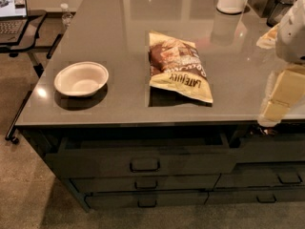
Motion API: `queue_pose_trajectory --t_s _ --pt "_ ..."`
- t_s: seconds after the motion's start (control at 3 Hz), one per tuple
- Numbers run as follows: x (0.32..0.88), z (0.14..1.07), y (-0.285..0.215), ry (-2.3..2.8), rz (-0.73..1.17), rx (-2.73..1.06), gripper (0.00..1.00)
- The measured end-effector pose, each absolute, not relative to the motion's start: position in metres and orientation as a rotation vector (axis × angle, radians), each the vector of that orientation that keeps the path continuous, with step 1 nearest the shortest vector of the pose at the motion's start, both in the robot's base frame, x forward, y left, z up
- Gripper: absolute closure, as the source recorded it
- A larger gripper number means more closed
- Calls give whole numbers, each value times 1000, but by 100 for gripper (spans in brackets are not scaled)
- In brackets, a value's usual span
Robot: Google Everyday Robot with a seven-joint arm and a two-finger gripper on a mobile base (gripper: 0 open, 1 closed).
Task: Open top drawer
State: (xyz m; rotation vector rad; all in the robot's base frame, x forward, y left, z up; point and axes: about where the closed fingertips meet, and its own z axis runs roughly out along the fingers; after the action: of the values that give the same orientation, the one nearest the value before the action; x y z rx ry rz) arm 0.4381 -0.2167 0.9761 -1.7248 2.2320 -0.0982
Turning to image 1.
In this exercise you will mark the dark drawer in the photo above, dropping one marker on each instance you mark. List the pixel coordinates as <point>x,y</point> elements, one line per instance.
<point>282,143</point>
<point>142,157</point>
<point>126,184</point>
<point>256,196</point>
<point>263,175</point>
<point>146,199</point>

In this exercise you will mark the open laptop computer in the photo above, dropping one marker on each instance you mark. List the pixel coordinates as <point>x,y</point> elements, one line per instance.
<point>13,21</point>

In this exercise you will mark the white paper bowl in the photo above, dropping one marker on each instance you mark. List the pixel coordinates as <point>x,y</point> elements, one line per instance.
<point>81,79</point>

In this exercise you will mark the black rolling laptop stand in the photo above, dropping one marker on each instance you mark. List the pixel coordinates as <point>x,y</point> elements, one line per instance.
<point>27,42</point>

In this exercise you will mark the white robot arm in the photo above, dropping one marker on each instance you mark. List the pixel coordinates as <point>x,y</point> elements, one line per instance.
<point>290,40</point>

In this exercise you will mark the black mesh utensil holder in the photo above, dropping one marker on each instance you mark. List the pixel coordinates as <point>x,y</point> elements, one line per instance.
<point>279,10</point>

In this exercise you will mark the yellow brown chip bag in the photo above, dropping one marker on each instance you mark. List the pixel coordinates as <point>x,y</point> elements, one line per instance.
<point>176,66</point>

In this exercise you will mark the clear plastic water bottle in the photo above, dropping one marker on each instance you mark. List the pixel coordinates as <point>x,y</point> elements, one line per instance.
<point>66,15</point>

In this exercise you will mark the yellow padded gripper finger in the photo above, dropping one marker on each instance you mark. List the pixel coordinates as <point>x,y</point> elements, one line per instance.
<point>283,90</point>

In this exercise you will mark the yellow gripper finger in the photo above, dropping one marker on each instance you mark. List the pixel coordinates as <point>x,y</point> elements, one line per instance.
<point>267,40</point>

